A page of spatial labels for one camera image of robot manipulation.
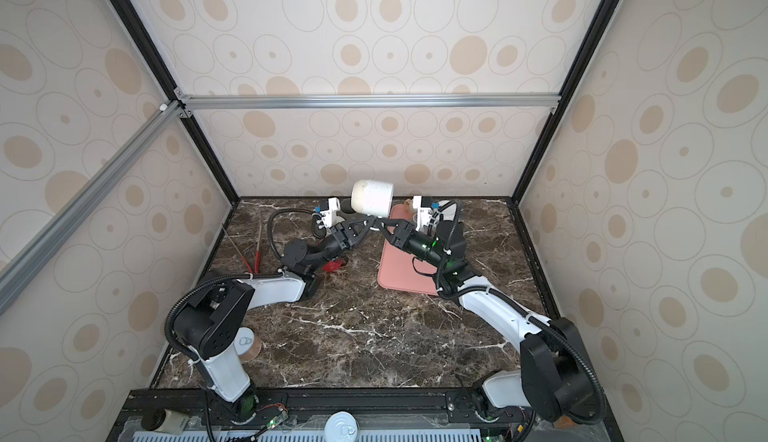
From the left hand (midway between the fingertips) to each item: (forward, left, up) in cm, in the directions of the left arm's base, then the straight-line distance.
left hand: (380, 224), depth 69 cm
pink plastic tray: (+6, -4, -31) cm, 32 cm away
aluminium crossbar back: (+116, -57, -34) cm, 133 cm away
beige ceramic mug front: (+6, +2, +3) cm, 7 cm away
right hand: (+2, +1, -3) cm, 4 cm away
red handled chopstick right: (+13, +43, -32) cm, 55 cm away
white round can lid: (-37, +8, -25) cm, 46 cm away
